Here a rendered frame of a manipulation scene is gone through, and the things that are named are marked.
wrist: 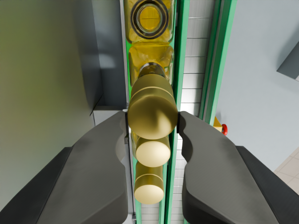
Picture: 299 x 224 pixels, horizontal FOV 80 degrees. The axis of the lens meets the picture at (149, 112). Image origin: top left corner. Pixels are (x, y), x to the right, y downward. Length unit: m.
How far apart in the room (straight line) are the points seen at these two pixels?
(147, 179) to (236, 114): 0.52
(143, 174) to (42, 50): 0.18
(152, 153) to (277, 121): 0.64
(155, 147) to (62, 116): 0.15
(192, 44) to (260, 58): 0.27
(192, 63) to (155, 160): 0.30
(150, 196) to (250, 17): 0.52
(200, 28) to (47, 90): 0.32
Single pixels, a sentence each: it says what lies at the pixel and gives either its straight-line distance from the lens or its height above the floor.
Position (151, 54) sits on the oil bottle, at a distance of 0.21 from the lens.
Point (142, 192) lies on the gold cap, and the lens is 0.22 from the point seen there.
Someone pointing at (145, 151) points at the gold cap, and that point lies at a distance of 0.17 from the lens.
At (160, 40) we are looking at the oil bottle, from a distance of 0.21.
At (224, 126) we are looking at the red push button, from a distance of 0.64.
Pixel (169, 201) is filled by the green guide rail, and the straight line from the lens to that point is 0.57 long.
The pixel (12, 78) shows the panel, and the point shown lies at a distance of 0.20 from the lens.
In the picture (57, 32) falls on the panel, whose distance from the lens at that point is 0.28.
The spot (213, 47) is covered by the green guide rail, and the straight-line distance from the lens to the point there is 0.41.
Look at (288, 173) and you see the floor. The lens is 2.33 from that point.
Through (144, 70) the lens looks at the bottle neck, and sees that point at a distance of 0.18.
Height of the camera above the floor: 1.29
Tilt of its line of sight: 62 degrees down
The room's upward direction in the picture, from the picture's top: 180 degrees counter-clockwise
